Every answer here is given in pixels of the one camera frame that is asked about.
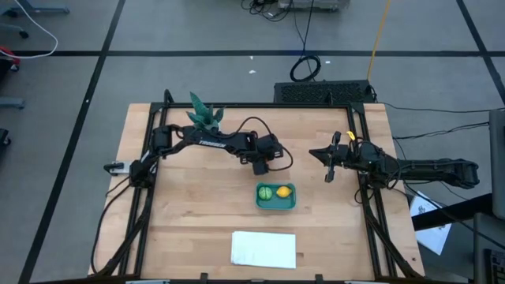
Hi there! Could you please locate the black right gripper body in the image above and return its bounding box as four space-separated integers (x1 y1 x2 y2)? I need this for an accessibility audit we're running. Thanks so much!
324 131 361 184

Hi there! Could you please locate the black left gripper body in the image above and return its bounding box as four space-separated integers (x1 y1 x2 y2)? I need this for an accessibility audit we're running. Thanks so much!
235 133 285 177

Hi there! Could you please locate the teal plastic container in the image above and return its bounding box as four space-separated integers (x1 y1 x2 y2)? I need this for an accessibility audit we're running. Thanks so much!
255 181 297 211

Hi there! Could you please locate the black keyboard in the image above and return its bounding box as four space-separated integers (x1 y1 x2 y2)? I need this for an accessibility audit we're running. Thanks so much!
484 248 505 284
273 80 376 104

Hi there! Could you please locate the green snake plant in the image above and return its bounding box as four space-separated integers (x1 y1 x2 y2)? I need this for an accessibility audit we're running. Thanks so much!
185 92 226 133

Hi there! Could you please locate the white folded cloth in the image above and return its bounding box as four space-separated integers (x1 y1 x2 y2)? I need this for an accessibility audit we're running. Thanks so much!
230 230 297 270

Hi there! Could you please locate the white paper sheet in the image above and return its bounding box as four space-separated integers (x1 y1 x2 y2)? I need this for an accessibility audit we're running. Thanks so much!
410 192 453 256

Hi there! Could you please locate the grey clamp plate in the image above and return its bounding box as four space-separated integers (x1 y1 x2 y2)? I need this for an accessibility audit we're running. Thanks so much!
103 160 133 176

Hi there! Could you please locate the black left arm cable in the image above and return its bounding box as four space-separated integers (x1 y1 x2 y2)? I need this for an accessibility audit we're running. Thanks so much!
235 116 294 172

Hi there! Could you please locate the black table frame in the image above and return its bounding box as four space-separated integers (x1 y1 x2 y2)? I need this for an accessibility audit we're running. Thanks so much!
88 89 425 284

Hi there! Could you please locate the black hanging cable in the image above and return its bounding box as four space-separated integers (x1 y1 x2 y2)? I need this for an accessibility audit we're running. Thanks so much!
290 0 322 83

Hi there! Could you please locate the yellow cable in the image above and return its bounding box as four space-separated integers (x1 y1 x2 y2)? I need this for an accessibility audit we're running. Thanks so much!
366 0 392 82

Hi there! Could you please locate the white floor cable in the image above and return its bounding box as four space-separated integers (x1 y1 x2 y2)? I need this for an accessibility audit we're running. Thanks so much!
0 0 59 61

